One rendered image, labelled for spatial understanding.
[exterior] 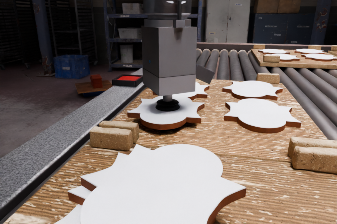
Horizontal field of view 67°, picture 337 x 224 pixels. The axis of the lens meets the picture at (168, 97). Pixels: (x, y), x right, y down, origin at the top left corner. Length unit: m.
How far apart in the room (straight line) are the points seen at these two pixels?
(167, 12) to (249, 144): 0.23
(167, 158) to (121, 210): 0.08
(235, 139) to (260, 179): 0.10
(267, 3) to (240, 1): 0.55
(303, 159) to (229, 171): 0.09
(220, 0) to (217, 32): 0.58
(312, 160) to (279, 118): 0.14
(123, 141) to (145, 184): 0.13
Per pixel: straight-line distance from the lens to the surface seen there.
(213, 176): 0.24
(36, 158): 0.43
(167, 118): 0.40
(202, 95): 0.57
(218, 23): 5.12
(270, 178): 0.33
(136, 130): 0.37
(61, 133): 0.49
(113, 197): 0.22
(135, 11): 5.18
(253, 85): 0.66
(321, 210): 0.30
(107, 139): 0.36
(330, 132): 0.53
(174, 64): 0.39
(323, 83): 0.88
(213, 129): 0.42
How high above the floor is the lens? 1.12
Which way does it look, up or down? 18 degrees down
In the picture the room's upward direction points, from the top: straight up
